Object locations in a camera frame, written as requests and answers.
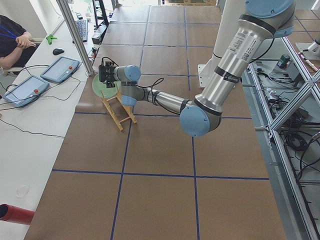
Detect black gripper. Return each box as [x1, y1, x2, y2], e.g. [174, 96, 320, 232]
[98, 64, 116, 88]

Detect light green round plate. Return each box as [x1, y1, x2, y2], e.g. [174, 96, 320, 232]
[92, 74, 121, 99]

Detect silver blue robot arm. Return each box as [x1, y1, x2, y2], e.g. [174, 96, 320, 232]
[98, 0, 296, 137]

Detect wooden dish rack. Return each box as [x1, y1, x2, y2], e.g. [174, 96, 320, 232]
[99, 87, 137, 132]

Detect blue teach pendant far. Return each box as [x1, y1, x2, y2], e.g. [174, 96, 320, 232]
[40, 56, 80, 84]

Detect blue teach pendant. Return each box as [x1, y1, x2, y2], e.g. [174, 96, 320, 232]
[3, 75, 50, 107]
[40, 56, 80, 84]

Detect black keyboard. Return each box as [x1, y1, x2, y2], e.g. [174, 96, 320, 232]
[74, 19, 88, 42]

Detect black computer mouse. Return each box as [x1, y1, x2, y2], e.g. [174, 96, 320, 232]
[52, 48, 65, 56]

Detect green clamp tool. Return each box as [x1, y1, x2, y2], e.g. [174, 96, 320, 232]
[45, 34, 58, 45]

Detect blue teach pendant near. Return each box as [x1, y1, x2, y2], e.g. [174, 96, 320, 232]
[3, 75, 50, 107]

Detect seated person dark shirt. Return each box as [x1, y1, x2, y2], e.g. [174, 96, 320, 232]
[0, 15, 38, 70]

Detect red cylinder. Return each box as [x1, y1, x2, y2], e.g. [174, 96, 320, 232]
[0, 204, 35, 225]

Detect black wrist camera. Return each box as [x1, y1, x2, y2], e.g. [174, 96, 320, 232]
[101, 56, 115, 67]

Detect aluminium frame post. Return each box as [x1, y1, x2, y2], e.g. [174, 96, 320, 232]
[56, 0, 95, 76]

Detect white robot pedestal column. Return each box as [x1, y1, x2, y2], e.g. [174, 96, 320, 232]
[197, 0, 245, 88]

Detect aluminium truss frame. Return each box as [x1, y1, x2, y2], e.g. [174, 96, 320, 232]
[242, 37, 320, 240]

